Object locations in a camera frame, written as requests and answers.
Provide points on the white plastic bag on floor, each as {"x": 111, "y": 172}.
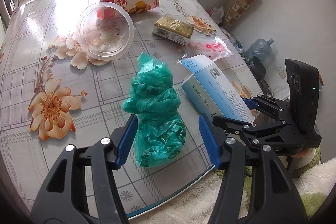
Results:
{"x": 217, "y": 14}

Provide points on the clear plastic round container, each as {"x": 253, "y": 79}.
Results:
{"x": 105, "y": 31}

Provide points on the gold tissue pack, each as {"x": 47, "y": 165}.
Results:
{"x": 173, "y": 29}

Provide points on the right hand in white glove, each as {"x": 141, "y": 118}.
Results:
{"x": 307, "y": 154}

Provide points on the green plastic bag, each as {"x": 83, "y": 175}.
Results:
{"x": 161, "y": 132}

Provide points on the black rice cooker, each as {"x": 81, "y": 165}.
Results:
{"x": 257, "y": 68}

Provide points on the patterned tall cardboard box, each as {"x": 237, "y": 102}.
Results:
{"x": 237, "y": 9}

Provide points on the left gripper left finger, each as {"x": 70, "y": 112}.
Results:
{"x": 62, "y": 197}

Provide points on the blue white book box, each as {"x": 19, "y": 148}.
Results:
{"x": 211, "y": 92}

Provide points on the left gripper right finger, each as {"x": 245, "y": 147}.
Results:
{"x": 274, "y": 197}

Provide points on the clear red printed plastic bag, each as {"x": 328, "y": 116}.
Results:
{"x": 213, "y": 47}

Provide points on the empty blue water jug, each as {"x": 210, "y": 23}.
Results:
{"x": 260, "y": 49}

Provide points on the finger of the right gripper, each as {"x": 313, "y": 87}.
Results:
{"x": 247, "y": 131}
{"x": 271, "y": 107}

